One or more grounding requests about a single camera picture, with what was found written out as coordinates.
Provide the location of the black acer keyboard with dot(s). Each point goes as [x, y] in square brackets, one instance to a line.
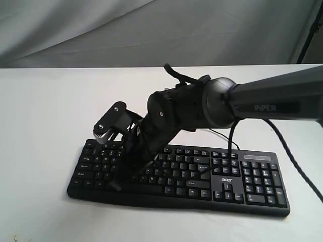
[185, 177]

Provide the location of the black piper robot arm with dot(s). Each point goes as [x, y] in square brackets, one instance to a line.
[213, 103]

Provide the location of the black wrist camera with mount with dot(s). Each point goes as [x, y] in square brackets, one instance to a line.
[111, 123]

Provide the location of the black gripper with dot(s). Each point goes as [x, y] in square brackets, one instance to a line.
[140, 150]

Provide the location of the black tripod stand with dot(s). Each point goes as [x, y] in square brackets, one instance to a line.
[314, 28]

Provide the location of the grey backdrop cloth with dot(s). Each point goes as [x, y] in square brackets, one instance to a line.
[93, 34]

